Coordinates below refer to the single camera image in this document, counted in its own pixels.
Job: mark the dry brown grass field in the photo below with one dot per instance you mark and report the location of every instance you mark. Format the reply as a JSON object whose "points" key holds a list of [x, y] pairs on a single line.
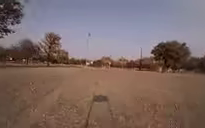
{"points": [[100, 81]]}

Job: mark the tall lamp pole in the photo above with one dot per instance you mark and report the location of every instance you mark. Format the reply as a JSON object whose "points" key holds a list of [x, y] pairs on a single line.
{"points": [[88, 48]]}

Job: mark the brown-leaved tree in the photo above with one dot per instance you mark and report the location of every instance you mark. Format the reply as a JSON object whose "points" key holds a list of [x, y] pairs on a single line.
{"points": [[50, 45]]}

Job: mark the broad dark green tree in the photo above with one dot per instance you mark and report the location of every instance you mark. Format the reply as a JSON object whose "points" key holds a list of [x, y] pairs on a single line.
{"points": [[171, 53]]}

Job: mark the distant row of trees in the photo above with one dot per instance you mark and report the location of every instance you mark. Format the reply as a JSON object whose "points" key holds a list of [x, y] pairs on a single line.
{"points": [[26, 50]]}

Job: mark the dark overhanging tree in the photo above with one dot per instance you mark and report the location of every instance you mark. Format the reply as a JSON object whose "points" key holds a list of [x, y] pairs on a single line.
{"points": [[3, 16]]}

